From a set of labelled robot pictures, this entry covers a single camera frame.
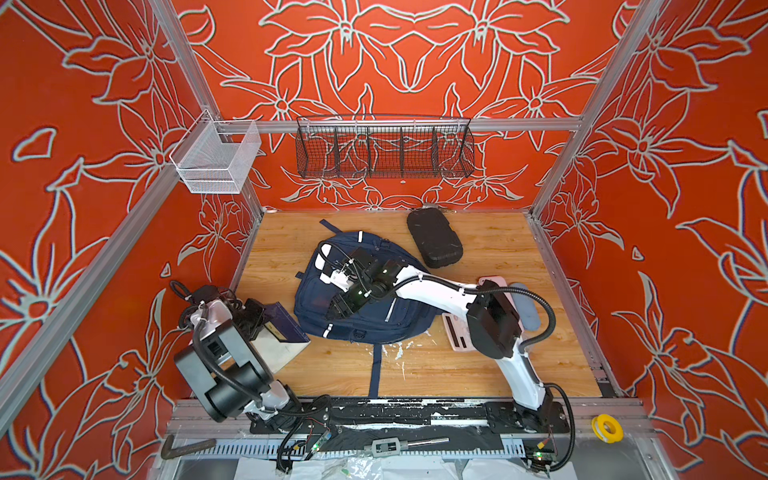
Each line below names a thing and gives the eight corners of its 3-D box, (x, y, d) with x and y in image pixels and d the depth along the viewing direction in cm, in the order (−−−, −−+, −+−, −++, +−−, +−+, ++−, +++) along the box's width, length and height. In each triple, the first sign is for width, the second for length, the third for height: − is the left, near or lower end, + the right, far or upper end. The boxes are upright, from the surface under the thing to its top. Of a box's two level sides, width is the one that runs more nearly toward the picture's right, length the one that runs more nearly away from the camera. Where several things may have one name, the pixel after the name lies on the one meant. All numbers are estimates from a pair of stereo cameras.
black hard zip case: (428, 271, 102) (430, 261, 98) (406, 221, 118) (407, 210, 113) (463, 263, 105) (467, 252, 100) (437, 215, 120) (439, 204, 115)
